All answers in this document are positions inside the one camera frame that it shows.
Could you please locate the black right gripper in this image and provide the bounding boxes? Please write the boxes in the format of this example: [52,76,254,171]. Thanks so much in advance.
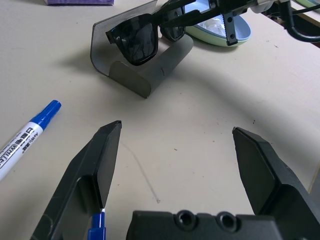
[159,0,260,48]

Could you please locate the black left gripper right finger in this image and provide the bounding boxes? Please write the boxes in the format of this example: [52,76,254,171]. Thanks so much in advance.
[232,126,320,240]

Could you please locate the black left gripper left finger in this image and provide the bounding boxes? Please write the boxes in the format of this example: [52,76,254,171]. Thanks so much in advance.
[29,120,123,240]

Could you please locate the white tissue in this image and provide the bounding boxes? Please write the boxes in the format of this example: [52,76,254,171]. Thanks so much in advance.
[198,18,227,36]

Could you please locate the light blue plate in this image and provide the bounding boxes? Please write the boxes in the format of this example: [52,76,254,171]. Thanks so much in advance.
[183,0,252,42]

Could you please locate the blue capped whiteboard marker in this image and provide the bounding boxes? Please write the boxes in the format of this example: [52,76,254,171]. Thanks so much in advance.
[0,99,62,183]
[87,208,107,240]

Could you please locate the black sunglasses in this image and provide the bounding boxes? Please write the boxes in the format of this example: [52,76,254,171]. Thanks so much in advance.
[105,0,201,67]

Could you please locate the grey glasses case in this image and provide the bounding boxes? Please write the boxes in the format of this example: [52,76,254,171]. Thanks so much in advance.
[89,0,195,100]

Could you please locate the light green plate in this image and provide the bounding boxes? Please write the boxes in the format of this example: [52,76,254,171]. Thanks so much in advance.
[185,24,252,48]

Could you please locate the purple tissue box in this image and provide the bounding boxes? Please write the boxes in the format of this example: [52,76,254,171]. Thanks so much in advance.
[44,0,116,6]

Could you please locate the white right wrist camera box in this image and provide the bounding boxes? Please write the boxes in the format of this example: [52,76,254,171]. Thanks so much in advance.
[249,0,276,14]

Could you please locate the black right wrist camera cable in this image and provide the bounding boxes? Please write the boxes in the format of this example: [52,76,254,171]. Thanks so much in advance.
[277,0,320,43]

